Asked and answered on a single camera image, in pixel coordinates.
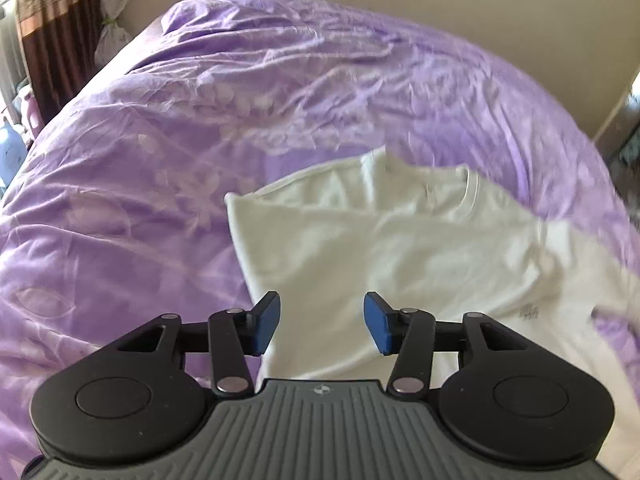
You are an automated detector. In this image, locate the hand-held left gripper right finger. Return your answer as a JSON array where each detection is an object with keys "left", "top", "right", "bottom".
[{"left": 363, "top": 291, "right": 543, "bottom": 401}]

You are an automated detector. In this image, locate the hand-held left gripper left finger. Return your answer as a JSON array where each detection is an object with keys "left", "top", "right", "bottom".
[{"left": 102, "top": 290, "right": 282, "bottom": 401}]

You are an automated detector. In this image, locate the white t-shirt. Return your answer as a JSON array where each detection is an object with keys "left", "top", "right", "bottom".
[{"left": 224, "top": 145, "right": 640, "bottom": 467}]

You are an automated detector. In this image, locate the purple floral blanket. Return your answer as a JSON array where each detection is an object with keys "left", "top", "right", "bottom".
[{"left": 0, "top": 0, "right": 640, "bottom": 480}]

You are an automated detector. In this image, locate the white sheer tied curtain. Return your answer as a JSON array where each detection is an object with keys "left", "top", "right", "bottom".
[{"left": 94, "top": 0, "right": 149, "bottom": 68}]

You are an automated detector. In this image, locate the brown patterned curtain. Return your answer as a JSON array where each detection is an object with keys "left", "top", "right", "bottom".
[{"left": 15, "top": 0, "right": 108, "bottom": 128}]

